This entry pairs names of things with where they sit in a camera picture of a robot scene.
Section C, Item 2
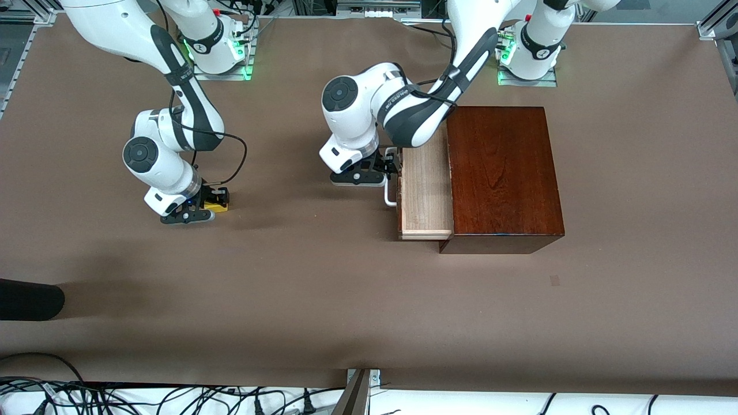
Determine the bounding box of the wooden drawer with white handle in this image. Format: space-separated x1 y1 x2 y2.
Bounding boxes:
384 118 456 241

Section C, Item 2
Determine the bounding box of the dark wooden drawer cabinet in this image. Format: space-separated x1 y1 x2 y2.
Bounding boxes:
438 106 566 255

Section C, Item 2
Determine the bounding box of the brown table cover sheet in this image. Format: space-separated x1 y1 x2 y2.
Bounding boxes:
0 12 738 398

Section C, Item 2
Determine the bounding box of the silver equipment box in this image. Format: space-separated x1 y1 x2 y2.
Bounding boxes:
336 0 423 18

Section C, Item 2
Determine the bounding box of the black ribbed cylinder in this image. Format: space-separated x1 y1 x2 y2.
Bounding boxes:
0 279 65 321

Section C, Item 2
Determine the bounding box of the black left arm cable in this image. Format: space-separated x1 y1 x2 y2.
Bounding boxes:
404 17 462 107

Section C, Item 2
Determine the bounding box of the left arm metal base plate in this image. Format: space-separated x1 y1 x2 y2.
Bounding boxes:
497 66 559 88

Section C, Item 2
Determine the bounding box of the metal corner bracket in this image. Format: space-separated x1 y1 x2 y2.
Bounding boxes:
346 369 381 388

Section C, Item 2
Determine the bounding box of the black looped floor cable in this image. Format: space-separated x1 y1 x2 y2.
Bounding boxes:
0 352 86 386

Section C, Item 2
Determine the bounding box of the dark aluminium frame profile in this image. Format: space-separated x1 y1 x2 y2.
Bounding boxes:
330 370 371 415

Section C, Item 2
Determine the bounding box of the aluminium table frame rail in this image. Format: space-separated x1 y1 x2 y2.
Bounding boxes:
0 9 61 120
696 0 738 99

